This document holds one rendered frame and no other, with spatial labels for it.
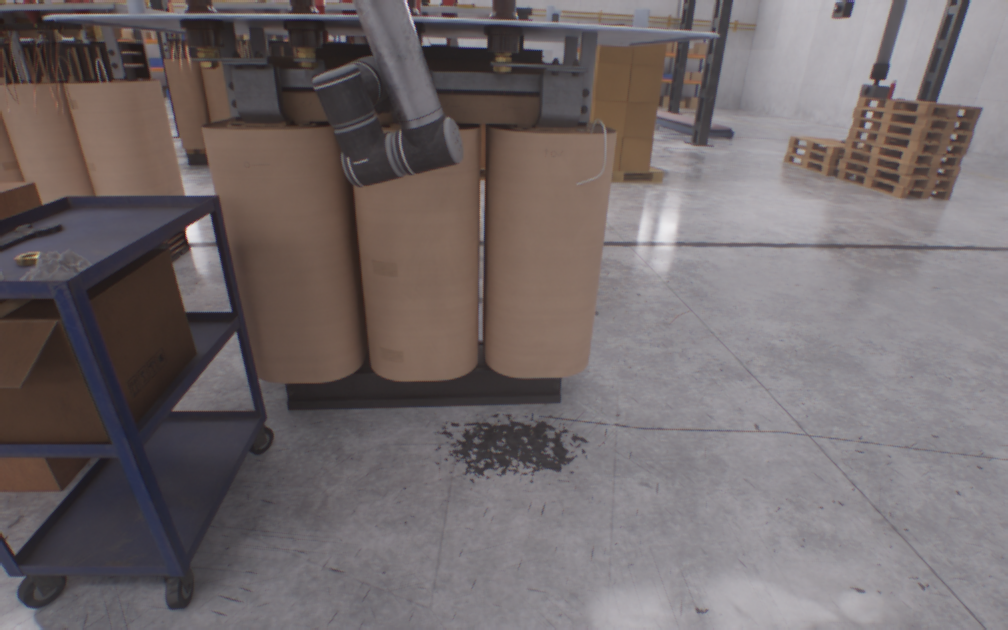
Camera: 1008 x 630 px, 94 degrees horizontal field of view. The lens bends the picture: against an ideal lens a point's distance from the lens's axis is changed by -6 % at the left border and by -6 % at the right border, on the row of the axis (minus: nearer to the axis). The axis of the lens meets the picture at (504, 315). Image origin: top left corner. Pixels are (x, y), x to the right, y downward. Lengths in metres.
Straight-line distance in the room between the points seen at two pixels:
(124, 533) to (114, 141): 2.59
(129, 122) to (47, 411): 2.66
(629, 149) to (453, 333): 5.03
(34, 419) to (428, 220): 1.07
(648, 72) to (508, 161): 4.99
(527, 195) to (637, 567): 1.14
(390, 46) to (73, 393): 0.94
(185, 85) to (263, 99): 6.03
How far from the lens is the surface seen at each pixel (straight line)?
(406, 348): 1.80
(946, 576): 2.03
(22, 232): 1.61
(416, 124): 1.17
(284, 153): 1.64
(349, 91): 1.22
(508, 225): 1.65
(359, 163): 1.24
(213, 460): 1.84
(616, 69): 6.36
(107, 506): 1.83
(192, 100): 7.69
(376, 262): 1.69
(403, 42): 1.15
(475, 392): 2.06
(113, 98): 3.78
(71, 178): 4.07
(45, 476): 2.16
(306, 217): 1.68
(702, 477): 1.93
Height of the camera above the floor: 1.25
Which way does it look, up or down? 27 degrees down
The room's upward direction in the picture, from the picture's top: 2 degrees clockwise
